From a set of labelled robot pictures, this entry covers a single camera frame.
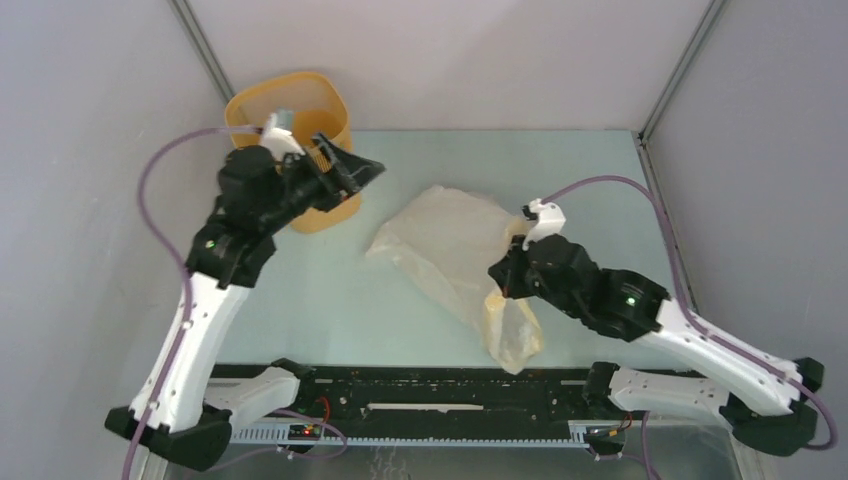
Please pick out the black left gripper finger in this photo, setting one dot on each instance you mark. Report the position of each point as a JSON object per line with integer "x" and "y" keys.
{"x": 325, "y": 152}
{"x": 351, "y": 173}

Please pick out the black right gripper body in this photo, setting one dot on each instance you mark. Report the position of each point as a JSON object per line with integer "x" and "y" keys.
{"x": 520, "y": 280}

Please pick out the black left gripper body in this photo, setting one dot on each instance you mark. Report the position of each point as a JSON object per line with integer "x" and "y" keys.
{"x": 307, "y": 186}

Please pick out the orange plastic trash bin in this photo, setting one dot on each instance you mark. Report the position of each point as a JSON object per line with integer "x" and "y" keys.
{"x": 317, "y": 107}

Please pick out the translucent white trash bag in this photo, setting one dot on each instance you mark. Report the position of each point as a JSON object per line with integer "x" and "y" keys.
{"x": 445, "y": 240}

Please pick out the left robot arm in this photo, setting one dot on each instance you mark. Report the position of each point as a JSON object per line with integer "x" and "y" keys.
{"x": 178, "y": 415}

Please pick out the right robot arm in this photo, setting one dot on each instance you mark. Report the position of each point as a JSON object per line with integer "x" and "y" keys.
{"x": 761, "y": 399}

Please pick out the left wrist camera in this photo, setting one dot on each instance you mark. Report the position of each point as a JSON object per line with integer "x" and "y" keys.
{"x": 277, "y": 136}

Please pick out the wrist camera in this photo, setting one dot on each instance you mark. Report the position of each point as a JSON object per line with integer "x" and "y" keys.
{"x": 277, "y": 136}
{"x": 546, "y": 219}

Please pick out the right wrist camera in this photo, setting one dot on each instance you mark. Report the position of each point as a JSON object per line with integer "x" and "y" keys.
{"x": 546, "y": 219}

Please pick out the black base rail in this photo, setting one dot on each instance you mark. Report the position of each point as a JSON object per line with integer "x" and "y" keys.
{"x": 437, "y": 406}

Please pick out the right corner frame post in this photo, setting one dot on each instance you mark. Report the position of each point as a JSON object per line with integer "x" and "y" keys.
{"x": 699, "y": 38}

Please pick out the corner frame post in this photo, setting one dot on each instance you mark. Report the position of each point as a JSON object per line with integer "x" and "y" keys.
{"x": 198, "y": 40}
{"x": 699, "y": 38}

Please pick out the left corner frame post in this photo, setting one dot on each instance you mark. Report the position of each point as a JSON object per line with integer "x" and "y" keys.
{"x": 198, "y": 40}

